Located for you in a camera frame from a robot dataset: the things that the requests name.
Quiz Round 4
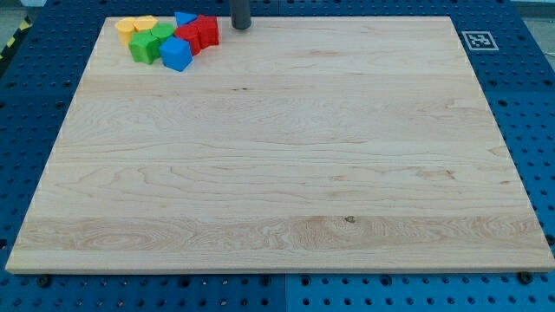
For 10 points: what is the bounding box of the light wooden board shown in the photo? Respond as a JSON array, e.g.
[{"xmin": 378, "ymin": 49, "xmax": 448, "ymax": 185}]
[{"xmin": 6, "ymin": 16, "xmax": 554, "ymax": 275}]

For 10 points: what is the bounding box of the red block rear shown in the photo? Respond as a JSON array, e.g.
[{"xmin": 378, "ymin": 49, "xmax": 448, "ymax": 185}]
[{"xmin": 191, "ymin": 15, "xmax": 219, "ymax": 49}]

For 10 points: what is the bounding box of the red block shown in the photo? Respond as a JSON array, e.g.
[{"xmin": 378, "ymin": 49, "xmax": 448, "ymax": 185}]
[
  {"xmin": 174, "ymin": 24, "xmax": 201, "ymax": 55},
  {"xmin": 191, "ymin": 15, "xmax": 219, "ymax": 49}
]

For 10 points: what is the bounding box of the blue cube block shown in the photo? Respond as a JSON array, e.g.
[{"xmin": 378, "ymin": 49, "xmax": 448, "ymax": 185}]
[{"xmin": 160, "ymin": 36, "xmax": 193, "ymax": 72}]

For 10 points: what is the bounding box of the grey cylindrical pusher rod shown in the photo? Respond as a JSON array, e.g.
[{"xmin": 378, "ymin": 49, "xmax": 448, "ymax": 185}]
[{"xmin": 229, "ymin": 0, "xmax": 251, "ymax": 30}]

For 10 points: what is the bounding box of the red block front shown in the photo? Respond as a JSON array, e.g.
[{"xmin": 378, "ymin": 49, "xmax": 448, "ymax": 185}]
[{"xmin": 174, "ymin": 24, "xmax": 201, "ymax": 55}]

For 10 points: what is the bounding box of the blue triangle block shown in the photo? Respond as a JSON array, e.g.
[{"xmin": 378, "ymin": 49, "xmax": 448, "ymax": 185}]
[{"xmin": 174, "ymin": 11, "xmax": 198, "ymax": 26}]

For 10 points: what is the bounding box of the green cube block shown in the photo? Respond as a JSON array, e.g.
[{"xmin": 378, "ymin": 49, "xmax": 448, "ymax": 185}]
[{"xmin": 128, "ymin": 31, "xmax": 160, "ymax": 64}]

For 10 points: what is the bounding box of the green cylinder block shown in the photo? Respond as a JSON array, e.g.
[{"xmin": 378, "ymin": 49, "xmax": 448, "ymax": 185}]
[{"xmin": 150, "ymin": 23, "xmax": 175, "ymax": 44}]

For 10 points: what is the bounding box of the yellow hexagon block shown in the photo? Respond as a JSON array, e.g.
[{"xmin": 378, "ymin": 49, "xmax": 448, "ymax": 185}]
[{"xmin": 133, "ymin": 16, "xmax": 159, "ymax": 32}]

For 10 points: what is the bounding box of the yellow cylinder block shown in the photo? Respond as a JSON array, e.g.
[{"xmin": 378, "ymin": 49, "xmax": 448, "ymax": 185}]
[{"xmin": 114, "ymin": 16, "xmax": 135, "ymax": 48}]

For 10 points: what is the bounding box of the white fiducial marker tag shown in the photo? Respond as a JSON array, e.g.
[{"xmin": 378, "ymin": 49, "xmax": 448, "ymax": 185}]
[{"xmin": 461, "ymin": 30, "xmax": 499, "ymax": 51}]

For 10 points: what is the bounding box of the black bolt left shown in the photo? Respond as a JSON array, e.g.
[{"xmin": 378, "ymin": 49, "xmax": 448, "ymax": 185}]
[{"xmin": 36, "ymin": 275, "xmax": 51, "ymax": 289}]

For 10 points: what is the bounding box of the black bolt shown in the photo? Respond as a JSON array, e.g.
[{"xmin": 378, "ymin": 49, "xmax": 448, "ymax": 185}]
[
  {"xmin": 517, "ymin": 271, "xmax": 533, "ymax": 285},
  {"xmin": 36, "ymin": 275, "xmax": 51, "ymax": 289}
]

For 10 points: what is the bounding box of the black bolt right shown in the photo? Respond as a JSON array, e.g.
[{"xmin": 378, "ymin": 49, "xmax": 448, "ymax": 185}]
[{"xmin": 517, "ymin": 271, "xmax": 533, "ymax": 285}]

